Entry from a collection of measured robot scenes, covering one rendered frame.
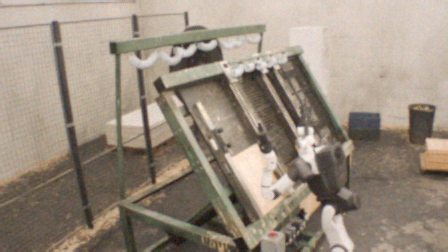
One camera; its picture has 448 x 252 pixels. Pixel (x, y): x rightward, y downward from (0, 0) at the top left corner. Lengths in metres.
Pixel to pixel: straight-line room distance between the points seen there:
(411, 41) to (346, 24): 1.33
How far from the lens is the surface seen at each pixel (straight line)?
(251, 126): 3.07
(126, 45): 2.98
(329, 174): 2.63
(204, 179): 2.60
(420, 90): 8.08
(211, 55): 3.83
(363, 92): 8.10
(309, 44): 6.69
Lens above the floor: 2.30
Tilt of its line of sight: 16 degrees down
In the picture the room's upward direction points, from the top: 4 degrees counter-clockwise
